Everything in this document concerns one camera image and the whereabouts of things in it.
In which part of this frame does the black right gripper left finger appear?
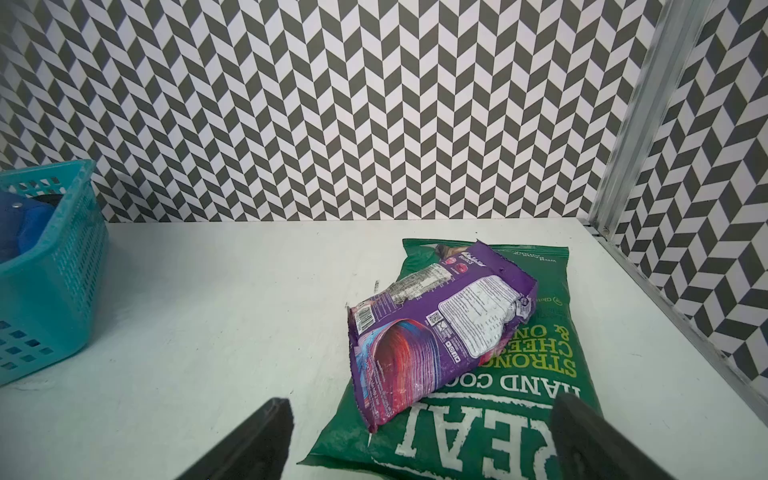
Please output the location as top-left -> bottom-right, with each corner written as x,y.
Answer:
178,397 -> 294,480

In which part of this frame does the purple snack bag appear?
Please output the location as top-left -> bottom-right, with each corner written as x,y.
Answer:
347,241 -> 538,433

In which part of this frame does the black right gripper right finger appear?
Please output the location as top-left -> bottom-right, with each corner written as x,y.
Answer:
550,393 -> 673,480

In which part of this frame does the green crisp bag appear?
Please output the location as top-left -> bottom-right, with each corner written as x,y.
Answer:
302,244 -> 601,479

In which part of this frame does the teal plastic basket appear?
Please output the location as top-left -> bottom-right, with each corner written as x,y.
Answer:
1,160 -> 109,384

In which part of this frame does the blue baseball cap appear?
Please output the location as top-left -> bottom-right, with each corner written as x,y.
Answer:
1,191 -> 55,263

